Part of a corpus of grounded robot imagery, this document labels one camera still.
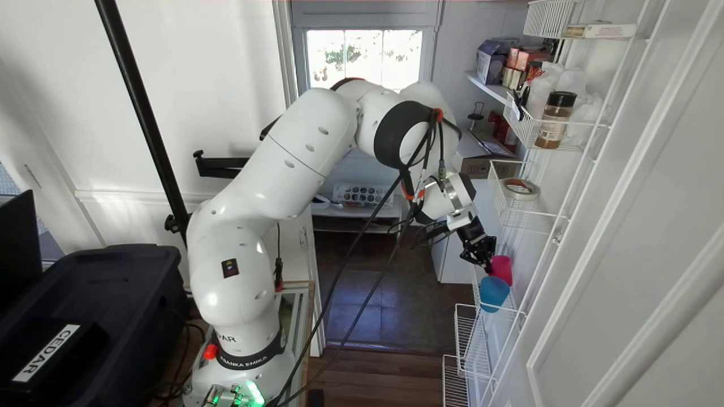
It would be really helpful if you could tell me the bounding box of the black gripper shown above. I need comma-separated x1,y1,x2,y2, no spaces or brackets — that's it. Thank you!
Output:
455,214,498,264

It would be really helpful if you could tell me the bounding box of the pink plastic cup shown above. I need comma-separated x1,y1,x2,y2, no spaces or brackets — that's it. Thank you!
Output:
488,256,515,283

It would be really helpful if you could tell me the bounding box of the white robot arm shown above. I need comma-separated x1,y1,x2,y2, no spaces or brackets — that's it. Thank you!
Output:
185,79,494,407

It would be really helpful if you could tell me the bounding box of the blue plastic cup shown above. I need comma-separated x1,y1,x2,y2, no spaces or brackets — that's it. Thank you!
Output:
478,276,510,313

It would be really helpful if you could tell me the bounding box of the roll of tape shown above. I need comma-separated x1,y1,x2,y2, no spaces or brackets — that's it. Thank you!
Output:
503,179,540,198

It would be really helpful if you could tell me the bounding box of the white panel door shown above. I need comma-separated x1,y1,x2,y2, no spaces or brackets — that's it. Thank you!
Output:
478,0,724,407

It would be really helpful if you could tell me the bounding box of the spice jar with dark lid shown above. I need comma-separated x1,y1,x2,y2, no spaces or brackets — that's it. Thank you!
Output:
534,90,578,149

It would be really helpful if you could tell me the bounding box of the window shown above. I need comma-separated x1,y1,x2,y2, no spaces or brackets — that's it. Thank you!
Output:
290,0,441,90

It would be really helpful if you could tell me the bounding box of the black storage bin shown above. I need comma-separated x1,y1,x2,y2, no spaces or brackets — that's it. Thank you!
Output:
0,245,185,407

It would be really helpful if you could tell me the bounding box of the white wire door rack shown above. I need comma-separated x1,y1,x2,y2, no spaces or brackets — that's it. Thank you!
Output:
445,0,674,407

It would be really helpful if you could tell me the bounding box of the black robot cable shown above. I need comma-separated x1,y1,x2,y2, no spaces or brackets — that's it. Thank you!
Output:
269,111,461,407

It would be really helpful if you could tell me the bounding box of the black camera pole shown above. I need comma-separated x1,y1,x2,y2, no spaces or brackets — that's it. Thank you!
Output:
93,0,190,237

